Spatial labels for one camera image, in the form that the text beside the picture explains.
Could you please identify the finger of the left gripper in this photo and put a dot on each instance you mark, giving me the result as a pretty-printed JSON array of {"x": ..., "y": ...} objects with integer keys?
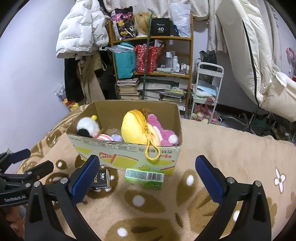
[
  {"x": 8, "y": 158},
  {"x": 32, "y": 175}
]

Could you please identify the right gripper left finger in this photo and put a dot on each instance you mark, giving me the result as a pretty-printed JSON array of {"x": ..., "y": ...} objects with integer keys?
[{"x": 42, "y": 222}]

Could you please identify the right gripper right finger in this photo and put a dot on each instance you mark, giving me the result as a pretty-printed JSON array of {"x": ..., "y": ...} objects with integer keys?
[{"x": 253, "y": 222}]

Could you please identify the white black fluffy plush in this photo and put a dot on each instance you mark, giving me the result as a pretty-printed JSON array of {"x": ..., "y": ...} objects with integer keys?
[{"x": 88, "y": 127}]

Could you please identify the yellow plush pouch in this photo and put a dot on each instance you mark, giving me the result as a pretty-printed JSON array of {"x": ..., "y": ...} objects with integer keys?
[{"x": 135, "y": 129}]

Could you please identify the pink plush toy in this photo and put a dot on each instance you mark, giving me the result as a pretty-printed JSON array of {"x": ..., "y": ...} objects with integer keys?
[{"x": 166, "y": 137}]

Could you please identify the pink swirl plush doll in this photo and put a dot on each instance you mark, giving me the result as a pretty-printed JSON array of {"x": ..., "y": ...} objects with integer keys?
[{"x": 104, "y": 137}]

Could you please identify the purple hooded plush doll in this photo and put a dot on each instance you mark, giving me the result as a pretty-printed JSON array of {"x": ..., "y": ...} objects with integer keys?
[{"x": 117, "y": 138}]

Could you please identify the black small carton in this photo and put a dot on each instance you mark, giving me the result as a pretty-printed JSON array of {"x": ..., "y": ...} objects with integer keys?
[{"x": 101, "y": 180}]

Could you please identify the green tissue pack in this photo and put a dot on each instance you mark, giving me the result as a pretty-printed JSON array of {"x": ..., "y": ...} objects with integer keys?
[{"x": 146, "y": 179}]

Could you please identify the cardboard box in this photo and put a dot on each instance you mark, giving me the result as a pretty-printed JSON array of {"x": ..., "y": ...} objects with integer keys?
[{"x": 123, "y": 155}]

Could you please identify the stack of books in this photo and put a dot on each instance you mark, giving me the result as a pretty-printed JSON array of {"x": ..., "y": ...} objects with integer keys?
[{"x": 128, "y": 88}]

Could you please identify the white puffer jacket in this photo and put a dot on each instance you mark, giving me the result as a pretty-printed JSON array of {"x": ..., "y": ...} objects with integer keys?
[{"x": 83, "y": 31}]

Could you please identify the teal bag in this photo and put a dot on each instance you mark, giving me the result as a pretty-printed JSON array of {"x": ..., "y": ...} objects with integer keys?
[{"x": 125, "y": 60}]

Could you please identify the white utility cart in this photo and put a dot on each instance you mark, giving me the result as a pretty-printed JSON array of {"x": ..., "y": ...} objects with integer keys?
[{"x": 206, "y": 92}]

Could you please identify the wooden bookshelf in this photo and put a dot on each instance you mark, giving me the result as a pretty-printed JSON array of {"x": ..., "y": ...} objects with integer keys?
[{"x": 148, "y": 40}]

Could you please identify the red gift bag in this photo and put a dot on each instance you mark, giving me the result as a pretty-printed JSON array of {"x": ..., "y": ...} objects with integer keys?
[{"x": 154, "y": 56}]

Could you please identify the blonde wig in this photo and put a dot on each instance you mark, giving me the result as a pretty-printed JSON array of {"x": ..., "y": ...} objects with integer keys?
[{"x": 141, "y": 22}]

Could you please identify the black box with 40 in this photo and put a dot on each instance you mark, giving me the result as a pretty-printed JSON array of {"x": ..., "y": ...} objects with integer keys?
[{"x": 160, "y": 27}]

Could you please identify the cream white duvet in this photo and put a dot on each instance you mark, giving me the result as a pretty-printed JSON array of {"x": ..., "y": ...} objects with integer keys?
[{"x": 251, "y": 58}]

